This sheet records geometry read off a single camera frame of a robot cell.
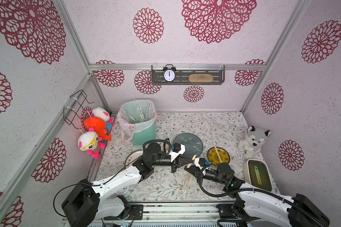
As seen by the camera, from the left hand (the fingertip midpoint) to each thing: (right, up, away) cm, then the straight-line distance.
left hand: (191, 161), depth 67 cm
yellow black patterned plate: (+19, -4, +28) cm, 34 cm away
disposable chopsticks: (+1, +3, -4) cm, 5 cm away
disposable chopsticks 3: (-3, -19, +16) cm, 25 cm away
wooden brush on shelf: (+9, +47, +23) cm, 53 cm away
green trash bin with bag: (-33, +20, +31) cm, 49 cm away
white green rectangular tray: (+40, -11, +15) cm, 44 cm away
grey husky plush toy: (+39, +7, +17) cm, 43 cm away
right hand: (-2, -4, +5) cm, 7 cm away
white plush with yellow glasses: (-56, +8, +13) cm, 58 cm away
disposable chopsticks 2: (+22, -4, +26) cm, 34 cm away
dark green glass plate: (+7, +4, +33) cm, 34 cm away
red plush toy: (-55, +17, +22) cm, 62 cm away
